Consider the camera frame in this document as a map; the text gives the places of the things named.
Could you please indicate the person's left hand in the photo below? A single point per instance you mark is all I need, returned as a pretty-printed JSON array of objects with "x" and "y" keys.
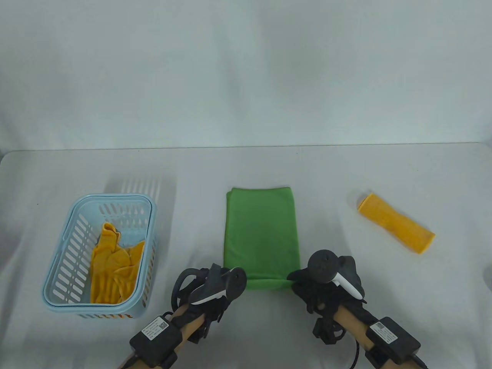
[{"x": 219, "y": 305}]

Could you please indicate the person's right hand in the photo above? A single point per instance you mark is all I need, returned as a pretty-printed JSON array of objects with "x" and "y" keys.
[{"x": 315, "y": 296}]

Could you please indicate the green towel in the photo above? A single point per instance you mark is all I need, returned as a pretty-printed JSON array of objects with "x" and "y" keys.
[{"x": 261, "y": 234}]

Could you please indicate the yellow square towel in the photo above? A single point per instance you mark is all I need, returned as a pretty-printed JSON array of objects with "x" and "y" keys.
[{"x": 396, "y": 223}]

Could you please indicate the orange-yellow towel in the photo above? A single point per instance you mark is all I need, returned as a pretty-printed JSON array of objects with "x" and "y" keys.
[{"x": 111, "y": 269}]

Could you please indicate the person's left forearm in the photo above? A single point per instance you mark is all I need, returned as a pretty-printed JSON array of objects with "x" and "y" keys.
[{"x": 190, "y": 328}]

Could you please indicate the grey white tracker controller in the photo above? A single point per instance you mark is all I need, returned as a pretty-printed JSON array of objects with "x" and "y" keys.
[
  {"x": 234, "y": 282},
  {"x": 323, "y": 265}
]

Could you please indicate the black wrist sensor box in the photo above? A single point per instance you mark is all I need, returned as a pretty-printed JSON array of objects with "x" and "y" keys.
[
  {"x": 394, "y": 340},
  {"x": 155, "y": 340}
]

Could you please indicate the light blue plastic basket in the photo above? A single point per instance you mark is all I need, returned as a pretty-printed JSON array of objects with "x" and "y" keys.
[{"x": 57, "y": 276}]

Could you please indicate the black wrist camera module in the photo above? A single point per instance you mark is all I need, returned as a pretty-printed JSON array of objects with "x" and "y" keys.
[
  {"x": 200, "y": 332},
  {"x": 326, "y": 330}
]

